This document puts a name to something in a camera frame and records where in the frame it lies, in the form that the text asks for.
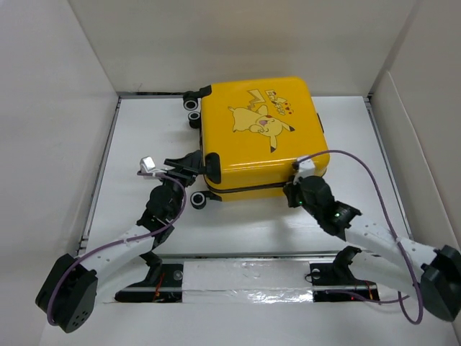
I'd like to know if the metal rail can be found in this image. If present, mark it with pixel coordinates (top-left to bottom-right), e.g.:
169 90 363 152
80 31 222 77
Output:
158 252 338 260

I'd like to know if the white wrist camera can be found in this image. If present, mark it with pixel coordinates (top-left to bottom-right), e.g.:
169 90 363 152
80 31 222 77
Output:
292 156 316 185
137 156 163 177

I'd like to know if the yellow hard-shell suitcase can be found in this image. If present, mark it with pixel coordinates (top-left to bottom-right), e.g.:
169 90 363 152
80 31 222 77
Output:
183 76 329 209

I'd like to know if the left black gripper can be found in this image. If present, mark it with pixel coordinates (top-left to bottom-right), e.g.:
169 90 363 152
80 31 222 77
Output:
158 152 202 221

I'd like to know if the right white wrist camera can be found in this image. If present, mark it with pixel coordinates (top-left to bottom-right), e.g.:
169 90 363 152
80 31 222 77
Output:
292 156 316 185

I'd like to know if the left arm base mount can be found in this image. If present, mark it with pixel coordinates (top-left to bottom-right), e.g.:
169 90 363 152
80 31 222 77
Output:
115 252 184 303

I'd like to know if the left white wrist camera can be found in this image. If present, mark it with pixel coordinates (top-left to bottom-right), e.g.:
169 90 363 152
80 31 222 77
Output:
137 156 163 177

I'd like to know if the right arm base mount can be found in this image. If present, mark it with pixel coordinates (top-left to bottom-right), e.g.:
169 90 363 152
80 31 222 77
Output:
305 246 380 303

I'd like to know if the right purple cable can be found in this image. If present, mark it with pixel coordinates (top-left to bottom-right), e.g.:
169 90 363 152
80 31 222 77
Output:
293 149 424 325

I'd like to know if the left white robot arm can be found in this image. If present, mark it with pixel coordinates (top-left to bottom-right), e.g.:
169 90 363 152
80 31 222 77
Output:
35 150 203 333

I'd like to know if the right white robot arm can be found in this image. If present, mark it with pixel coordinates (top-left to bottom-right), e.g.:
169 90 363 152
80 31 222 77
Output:
283 176 460 322

